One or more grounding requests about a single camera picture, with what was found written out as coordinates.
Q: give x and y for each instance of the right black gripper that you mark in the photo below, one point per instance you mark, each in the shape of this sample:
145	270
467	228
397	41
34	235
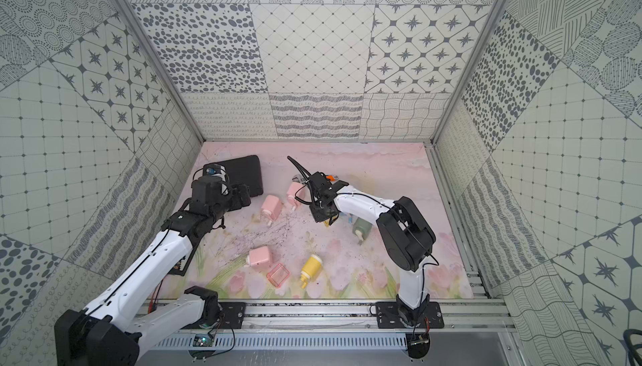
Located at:
317	216

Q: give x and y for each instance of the pink transparent tray near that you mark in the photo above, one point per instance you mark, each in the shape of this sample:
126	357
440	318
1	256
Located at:
278	275

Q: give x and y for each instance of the yellow transparent tray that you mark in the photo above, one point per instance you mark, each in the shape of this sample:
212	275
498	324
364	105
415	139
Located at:
330	222

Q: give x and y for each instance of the black plastic tool case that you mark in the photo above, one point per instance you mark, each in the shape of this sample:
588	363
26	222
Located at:
247	171

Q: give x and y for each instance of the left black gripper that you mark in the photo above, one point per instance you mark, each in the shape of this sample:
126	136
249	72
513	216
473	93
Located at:
238	197

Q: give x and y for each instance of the pink pencil sharpener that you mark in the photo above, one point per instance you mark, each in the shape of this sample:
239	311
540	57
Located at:
259	257
271	209
295	195

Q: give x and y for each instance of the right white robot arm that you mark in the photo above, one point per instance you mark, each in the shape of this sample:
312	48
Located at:
407	236

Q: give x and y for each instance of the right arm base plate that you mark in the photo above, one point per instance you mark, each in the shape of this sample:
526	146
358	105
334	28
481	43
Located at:
395	315

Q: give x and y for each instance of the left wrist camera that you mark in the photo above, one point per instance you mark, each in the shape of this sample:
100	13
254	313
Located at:
214	169

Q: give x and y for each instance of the aluminium mounting rail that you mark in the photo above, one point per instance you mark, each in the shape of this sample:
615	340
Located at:
274	316

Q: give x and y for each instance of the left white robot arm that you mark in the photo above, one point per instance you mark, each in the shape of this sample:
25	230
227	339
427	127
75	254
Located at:
107	331

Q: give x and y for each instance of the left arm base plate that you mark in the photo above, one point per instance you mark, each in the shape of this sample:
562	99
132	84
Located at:
232	314

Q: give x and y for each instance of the pink floral table mat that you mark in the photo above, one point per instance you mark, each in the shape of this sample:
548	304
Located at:
350	270

